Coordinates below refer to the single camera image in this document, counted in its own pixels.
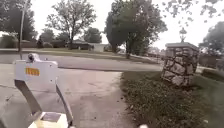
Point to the grey asphalt road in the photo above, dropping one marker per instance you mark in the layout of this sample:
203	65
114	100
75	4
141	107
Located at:
100	62

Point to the low building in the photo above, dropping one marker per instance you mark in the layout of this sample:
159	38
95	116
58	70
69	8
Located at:
91	46

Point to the grass verge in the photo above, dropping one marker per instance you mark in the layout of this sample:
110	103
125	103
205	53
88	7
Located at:
83	53

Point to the small round tree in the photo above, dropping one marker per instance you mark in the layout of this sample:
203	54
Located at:
92	35

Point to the grey concrete driveway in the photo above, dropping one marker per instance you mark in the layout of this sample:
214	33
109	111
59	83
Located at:
95	98

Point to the large dark green tree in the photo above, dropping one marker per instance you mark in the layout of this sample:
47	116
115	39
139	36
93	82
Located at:
133	23

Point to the thin leafy tree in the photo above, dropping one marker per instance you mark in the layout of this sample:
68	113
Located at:
71	16

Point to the grass lawn with leaves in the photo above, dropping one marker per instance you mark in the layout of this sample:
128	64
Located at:
160	106

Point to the stone pillar with lamp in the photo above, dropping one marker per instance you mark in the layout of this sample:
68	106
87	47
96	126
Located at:
180	65

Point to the small white robot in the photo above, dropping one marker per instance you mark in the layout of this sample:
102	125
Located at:
36	71

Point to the thin grey pole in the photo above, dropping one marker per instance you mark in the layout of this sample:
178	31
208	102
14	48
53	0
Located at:
21	30

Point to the dark hedge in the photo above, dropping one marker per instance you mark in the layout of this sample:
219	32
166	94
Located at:
211	61

